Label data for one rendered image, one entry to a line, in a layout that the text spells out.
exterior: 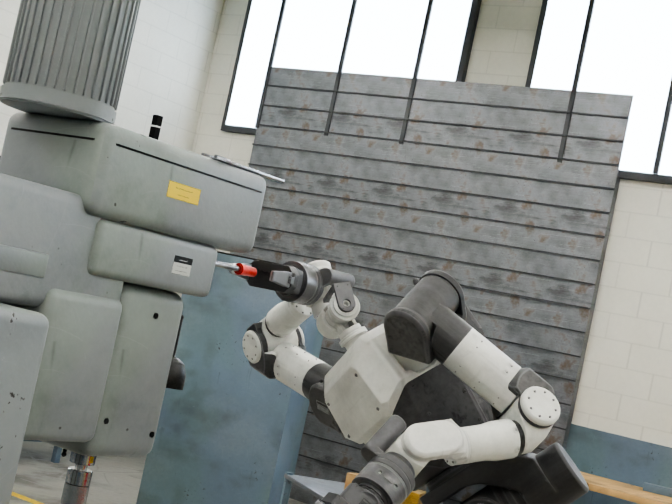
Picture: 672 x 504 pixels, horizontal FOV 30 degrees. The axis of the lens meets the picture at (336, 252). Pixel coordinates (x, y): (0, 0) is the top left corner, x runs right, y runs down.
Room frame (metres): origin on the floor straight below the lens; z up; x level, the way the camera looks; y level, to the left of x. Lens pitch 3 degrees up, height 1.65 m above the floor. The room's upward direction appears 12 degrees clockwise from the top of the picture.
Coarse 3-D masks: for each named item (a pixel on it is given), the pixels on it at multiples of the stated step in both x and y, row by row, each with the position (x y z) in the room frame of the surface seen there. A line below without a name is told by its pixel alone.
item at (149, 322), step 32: (128, 288) 2.26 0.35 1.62; (128, 320) 2.26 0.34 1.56; (160, 320) 2.33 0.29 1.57; (128, 352) 2.28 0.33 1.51; (160, 352) 2.35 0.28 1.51; (128, 384) 2.29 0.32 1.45; (160, 384) 2.36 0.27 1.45; (128, 416) 2.31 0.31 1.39; (64, 448) 2.29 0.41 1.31; (96, 448) 2.26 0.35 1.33; (128, 448) 2.32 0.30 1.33
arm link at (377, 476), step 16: (368, 464) 2.15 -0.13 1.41; (384, 464) 2.13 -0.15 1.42; (352, 480) 2.14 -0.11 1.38; (368, 480) 2.11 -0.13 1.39; (384, 480) 2.11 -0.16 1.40; (400, 480) 2.12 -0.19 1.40; (336, 496) 2.08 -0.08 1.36; (352, 496) 2.10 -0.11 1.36; (368, 496) 2.10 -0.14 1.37; (384, 496) 2.11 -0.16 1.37; (400, 496) 2.12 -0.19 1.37
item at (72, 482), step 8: (72, 480) 2.35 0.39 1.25; (80, 480) 2.35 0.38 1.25; (88, 480) 2.36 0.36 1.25; (64, 488) 2.36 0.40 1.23; (72, 488) 2.35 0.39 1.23; (80, 488) 2.35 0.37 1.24; (88, 488) 2.37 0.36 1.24; (64, 496) 2.36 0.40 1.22; (72, 496) 2.35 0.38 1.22; (80, 496) 2.36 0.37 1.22
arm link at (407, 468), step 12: (396, 420) 2.21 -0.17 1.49; (384, 432) 2.19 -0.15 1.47; (396, 432) 2.20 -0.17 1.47; (372, 444) 2.17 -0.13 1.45; (384, 444) 2.18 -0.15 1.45; (396, 444) 2.17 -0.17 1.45; (372, 456) 2.17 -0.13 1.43; (384, 456) 2.15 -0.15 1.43; (396, 456) 2.15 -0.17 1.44; (408, 456) 2.16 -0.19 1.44; (396, 468) 2.13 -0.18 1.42; (408, 468) 2.14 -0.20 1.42; (420, 468) 2.16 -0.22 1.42; (408, 480) 2.14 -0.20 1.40; (408, 492) 2.14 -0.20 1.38
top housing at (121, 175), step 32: (32, 128) 2.20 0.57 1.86; (64, 128) 2.15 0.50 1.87; (96, 128) 2.11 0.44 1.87; (0, 160) 2.23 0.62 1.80; (32, 160) 2.19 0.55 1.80; (64, 160) 2.14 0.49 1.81; (96, 160) 2.10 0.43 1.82; (128, 160) 2.15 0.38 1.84; (160, 160) 2.21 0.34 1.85; (192, 160) 2.28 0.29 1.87; (96, 192) 2.10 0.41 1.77; (128, 192) 2.16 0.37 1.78; (160, 192) 2.23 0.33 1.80; (192, 192) 2.29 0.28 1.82; (224, 192) 2.37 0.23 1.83; (256, 192) 2.45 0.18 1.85; (128, 224) 2.20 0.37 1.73; (160, 224) 2.24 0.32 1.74; (192, 224) 2.31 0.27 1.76; (224, 224) 2.39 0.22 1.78; (256, 224) 2.47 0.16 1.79
